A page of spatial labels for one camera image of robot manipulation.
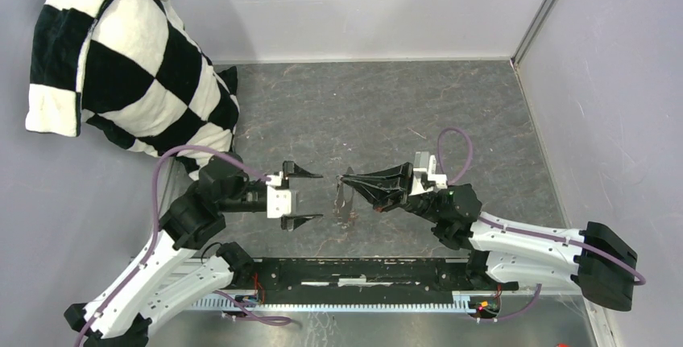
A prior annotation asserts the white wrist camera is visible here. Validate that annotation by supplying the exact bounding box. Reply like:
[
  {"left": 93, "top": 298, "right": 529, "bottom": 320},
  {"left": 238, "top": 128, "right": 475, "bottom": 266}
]
[
  {"left": 408, "top": 151, "right": 448, "bottom": 196},
  {"left": 266, "top": 171, "right": 297, "bottom": 219}
]

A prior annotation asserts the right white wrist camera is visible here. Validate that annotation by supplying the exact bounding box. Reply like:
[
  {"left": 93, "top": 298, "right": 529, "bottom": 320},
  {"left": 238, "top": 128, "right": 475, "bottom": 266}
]
[{"left": 408, "top": 151, "right": 448, "bottom": 196}]

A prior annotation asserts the white slotted cable duct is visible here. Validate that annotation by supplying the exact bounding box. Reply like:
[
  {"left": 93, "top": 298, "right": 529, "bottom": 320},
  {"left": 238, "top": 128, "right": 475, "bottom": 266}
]
[{"left": 188, "top": 294, "right": 475, "bottom": 315}]

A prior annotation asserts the aluminium frame rail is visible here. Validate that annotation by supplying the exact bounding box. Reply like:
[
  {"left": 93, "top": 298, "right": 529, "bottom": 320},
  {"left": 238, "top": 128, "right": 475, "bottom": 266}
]
[{"left": 104, "top": 257, "right": 623, "bottom": 347}]

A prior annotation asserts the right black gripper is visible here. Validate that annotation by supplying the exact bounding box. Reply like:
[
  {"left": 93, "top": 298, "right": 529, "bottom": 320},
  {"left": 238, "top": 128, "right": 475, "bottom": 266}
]
[{"left": 341, "top": 162, "right": 444, "bottom": 225}]

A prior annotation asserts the purple cable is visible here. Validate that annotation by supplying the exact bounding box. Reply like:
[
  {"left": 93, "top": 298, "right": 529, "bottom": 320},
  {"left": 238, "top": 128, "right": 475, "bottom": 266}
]
[
  {"left": 73, "top": 145, "right": 295, "bottom": 347},
  {"left": 436, "top": 127, "right": 647, "bottom": 323}
]

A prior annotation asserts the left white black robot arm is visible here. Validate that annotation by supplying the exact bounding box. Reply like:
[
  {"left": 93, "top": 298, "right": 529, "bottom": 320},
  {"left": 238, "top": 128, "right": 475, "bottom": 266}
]
[{"left": 64, "top": 151, "right": 317, "bottom": 346}]

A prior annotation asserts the corner aluminium profile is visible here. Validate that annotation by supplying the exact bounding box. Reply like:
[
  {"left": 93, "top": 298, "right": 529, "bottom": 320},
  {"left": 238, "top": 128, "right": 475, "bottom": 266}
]
[{"left": 510, "top": 0, "right": 558, "bottom": 69}]

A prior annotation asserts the black and white checkered cloth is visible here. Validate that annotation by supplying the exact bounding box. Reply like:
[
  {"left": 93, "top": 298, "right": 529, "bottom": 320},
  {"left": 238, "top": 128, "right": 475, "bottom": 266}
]
[{"left": 24, "top": 0, "right": 240, "bottom": 178}]

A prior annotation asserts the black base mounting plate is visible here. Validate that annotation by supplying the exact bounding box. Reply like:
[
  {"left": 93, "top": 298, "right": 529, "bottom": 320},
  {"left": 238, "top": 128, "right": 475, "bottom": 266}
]
[{"left": 247, "top": 258, "right": 519, "bottom": 305}]

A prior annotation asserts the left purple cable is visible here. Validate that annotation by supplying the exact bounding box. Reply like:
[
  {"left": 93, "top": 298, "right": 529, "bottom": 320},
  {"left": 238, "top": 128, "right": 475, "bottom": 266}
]
[{"left": 73, "top": 145, "right": 295, "bottom": 347}]

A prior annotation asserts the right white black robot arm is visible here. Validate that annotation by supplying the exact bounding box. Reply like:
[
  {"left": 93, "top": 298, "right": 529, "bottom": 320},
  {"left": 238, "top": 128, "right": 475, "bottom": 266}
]
[{"left": 340, "top": 163, "right": 645, "bottom": 312}]

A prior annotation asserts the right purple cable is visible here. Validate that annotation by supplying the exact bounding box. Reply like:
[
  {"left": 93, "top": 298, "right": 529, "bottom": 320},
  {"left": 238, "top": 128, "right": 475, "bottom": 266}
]
[{"left": 436, "top": 127, "right": 647, "bottom": 323}]

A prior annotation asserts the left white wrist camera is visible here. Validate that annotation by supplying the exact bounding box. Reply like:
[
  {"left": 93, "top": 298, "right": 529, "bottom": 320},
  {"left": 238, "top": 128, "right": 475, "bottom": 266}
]
[{"left": 266, "top": 171, "right": 297, "bottom": 219}]

